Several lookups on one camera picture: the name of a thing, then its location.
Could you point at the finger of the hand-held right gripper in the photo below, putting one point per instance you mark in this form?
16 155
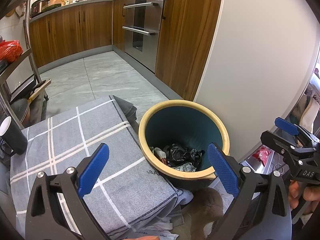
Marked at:
275 142
286 126

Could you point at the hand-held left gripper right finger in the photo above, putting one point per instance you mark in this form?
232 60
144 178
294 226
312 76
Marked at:
222 170

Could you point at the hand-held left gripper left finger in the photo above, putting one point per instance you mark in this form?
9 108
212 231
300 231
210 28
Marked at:
93 167

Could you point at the silver foil wrapper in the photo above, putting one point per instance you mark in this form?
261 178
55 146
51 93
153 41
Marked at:
185 167

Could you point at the black plastic bag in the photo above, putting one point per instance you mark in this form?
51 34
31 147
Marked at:
182 155

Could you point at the teal bin with yellow rim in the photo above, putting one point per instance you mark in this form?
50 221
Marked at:
190 120

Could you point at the person's right hand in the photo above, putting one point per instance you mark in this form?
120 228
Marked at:
312 193

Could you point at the small red packet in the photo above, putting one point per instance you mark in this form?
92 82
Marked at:
261 155

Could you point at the grey checked cloth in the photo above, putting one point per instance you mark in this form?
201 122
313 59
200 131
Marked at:
112 142

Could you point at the brown furry slipper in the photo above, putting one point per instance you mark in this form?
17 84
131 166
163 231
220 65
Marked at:
207 210

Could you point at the black mug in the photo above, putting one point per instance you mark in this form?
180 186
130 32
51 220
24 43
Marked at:
13 137

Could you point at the white printed papers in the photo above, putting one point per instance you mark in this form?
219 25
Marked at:
160 230

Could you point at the wooden kitchen cabinets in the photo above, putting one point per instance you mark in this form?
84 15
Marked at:
190 37

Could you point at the red plastic bag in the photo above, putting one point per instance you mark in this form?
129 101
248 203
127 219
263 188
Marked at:
11 51

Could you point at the steel shelf rack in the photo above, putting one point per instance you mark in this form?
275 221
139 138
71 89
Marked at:
28 37

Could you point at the steel built-in oven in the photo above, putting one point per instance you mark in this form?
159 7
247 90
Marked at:
142 30

